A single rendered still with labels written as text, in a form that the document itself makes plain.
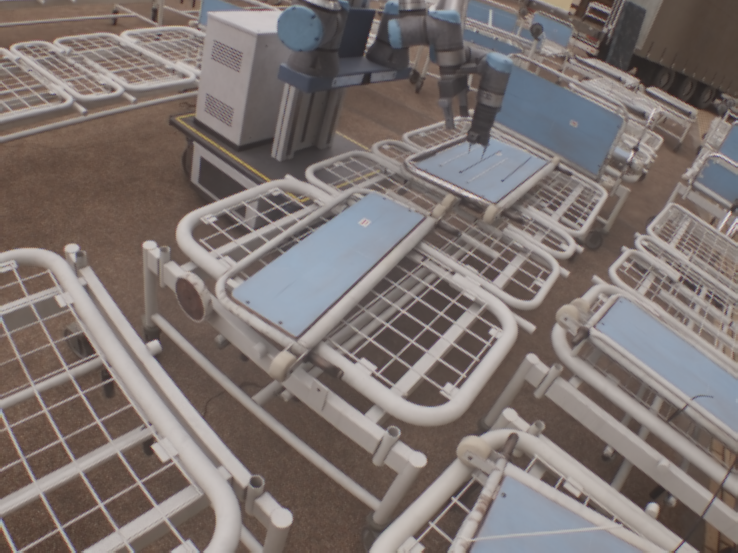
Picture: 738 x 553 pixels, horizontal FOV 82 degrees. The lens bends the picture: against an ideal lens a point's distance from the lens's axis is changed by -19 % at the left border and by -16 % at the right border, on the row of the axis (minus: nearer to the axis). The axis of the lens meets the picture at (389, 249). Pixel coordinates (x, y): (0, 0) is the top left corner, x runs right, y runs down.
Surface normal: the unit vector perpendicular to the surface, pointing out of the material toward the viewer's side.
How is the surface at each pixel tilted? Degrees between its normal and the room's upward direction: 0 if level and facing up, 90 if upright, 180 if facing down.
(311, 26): 95
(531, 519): 5
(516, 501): 5
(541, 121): 90
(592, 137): 90
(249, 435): 0
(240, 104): 90
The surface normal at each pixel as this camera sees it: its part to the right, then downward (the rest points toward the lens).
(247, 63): -0.56, 0.34
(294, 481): 0.27, -0.79
